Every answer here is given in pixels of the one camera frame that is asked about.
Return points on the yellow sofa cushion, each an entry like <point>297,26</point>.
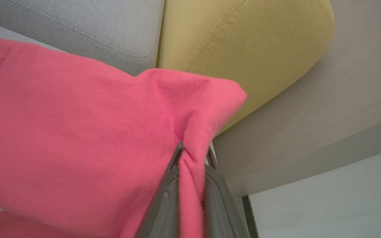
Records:
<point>243,43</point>

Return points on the red basketball jersey white sleeves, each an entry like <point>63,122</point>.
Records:
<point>78,132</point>

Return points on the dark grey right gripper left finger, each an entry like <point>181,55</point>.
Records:
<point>165,208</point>

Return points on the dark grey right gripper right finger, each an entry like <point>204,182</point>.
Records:
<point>218,211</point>

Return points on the grey sofa back cushion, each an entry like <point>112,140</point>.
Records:
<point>94,23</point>

